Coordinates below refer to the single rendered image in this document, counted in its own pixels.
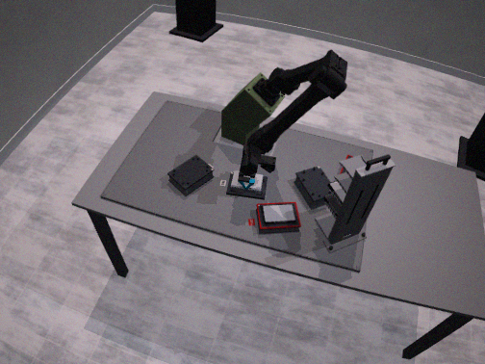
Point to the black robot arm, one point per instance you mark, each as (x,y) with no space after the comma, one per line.
(326,82)

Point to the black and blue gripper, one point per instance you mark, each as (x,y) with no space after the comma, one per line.
(242,179)

